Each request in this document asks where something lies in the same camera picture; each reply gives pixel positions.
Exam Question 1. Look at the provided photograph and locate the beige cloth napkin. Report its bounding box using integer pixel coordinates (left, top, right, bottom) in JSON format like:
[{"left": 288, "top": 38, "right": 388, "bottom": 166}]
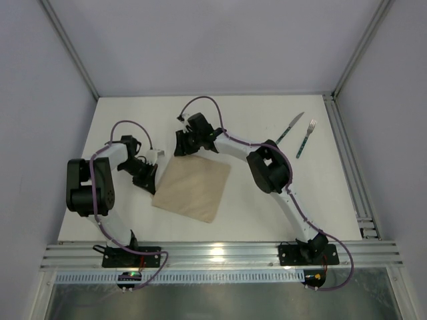
[{"left": 152, "top": 155, "right": 231, "bottom": 223}]

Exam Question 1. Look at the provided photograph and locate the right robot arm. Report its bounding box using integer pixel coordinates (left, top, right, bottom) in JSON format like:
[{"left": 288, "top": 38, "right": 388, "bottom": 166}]
[{"left": 174, "top": 113, "right": 329, "bottom": 264}]

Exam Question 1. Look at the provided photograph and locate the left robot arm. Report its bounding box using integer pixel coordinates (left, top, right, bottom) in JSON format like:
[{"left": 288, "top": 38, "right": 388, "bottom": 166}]
[{"left": 66, "top": 135, "right": 163, "bottom": 255}]

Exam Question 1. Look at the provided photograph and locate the left controller board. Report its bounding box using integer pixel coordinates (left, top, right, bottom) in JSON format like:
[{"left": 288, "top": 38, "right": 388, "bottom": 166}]
[{"left": 116, "top": 271, "right": 142, "bottom": 293}]

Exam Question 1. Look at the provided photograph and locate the controller board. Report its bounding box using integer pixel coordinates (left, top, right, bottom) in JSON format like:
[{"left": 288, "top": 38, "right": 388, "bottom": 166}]
[
  {"left": 302, "top": 269, "right": 326, "bottom": 291},
  {"left": 116, "top": 271, "right": 142, "bottom": 293}
]

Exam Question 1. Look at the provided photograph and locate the right controller board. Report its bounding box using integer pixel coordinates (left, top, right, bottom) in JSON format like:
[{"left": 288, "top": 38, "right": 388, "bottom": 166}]
[{"left": 302, "top": 269, "right": 326, "bottom": 291}]

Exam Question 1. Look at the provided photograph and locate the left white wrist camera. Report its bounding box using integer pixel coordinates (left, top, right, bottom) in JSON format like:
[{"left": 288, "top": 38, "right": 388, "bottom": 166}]
[{"left": 145, "top": 149, "right": 165, "bottom": 165}]

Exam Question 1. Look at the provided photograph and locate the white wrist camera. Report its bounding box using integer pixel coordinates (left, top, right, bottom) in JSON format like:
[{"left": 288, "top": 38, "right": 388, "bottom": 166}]
[
  {"left": 177, "top": 113, "right": 190, "bottom": 127},
  {"left": 145, "top": 149, "right": 165, "bottom": 165}
]

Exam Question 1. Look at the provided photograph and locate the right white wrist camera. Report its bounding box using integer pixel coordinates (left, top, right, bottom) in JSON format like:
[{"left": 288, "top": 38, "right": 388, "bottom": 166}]
[{"left": 177, "top": 113, "right": 190, "bottom": 127}]

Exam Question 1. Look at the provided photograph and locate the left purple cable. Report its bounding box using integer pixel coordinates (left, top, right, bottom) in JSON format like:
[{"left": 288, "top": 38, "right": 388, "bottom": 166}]
[{"left": 89, "top": 120, "right": 170, "bottom": 290}]

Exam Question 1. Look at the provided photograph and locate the purple cable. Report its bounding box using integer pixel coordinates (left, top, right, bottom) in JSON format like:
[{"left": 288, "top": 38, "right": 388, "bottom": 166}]
[
  {"left": 179, "top": 95, "right": 354, "bottom": 293},
  {"left": 89, "top": 120, "right": 170, "bottom": 290}
]

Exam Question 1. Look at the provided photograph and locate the front aluminium rail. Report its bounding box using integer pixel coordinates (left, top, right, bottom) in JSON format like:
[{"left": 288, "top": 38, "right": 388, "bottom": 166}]
[{"left": 41, "top": 240, "right": 403, "bottom": 270}]

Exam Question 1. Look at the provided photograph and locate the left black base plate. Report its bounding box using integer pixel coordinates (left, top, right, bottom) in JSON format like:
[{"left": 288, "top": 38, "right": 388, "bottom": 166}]
[{"left": 101, "top": 247, "right": 161, "bottom": 268}]

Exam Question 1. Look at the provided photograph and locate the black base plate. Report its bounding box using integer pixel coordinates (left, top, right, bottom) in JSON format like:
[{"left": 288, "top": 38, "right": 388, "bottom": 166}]
[
  {"left": 101, "top": 247, "right": 161, "bottom": 268},
  {"left": 277, "top": 242, "right": 340, "bottom": 266}
]

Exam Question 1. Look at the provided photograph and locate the knife with green handle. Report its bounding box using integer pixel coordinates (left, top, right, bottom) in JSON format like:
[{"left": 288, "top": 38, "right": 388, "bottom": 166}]
[{"left": 276, "top": 112, "right": 304, "bottom": 145}]

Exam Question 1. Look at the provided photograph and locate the fork with green handle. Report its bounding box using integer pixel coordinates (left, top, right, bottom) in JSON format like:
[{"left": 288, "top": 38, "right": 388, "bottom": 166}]
[{"left": 296, "top": 119, "right": 317, "bottom": 159}]

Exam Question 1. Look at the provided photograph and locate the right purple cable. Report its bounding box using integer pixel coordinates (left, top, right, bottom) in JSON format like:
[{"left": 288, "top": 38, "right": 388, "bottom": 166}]
[{"left": 179, "top": 95, "right": 354, "bottom": 293}]

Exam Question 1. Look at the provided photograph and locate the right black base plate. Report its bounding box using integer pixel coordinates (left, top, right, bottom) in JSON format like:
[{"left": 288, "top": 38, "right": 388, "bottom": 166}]
[{"left": 277, "top": 242, "right": 340, "bottom": 266}]

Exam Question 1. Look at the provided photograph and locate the slotted cable duct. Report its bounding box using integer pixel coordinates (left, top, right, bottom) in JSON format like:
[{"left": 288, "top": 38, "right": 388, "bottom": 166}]
[{"left": 54, "top": 269, "right": 304, "bottom": 285}]

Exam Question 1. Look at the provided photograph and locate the left aluminium frame post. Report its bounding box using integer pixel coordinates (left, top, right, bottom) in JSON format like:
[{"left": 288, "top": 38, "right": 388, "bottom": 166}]
[{"left": 39, "top": 0, "right": 100, "bottom": 101}]

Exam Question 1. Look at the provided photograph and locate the aluminium frame post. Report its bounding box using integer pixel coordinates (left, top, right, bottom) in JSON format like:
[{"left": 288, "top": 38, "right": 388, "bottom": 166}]
[
  {"left": 39, "top": 0, "right": 100, "bottom": 101},
  {"left": 332, "top": 0, "right": 395, "bottom": 100}
]

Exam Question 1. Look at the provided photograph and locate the right aluminium side rail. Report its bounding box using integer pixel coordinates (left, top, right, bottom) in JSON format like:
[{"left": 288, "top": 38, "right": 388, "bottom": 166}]
[{"left": 323, "top": 95, "right": 382, "bottom": 241}]

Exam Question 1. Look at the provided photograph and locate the right aluminium frame post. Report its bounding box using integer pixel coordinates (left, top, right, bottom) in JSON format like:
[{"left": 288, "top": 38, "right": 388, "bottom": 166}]
[{"left": 332, "top": 0, "right": 395, "bottom": 100}]

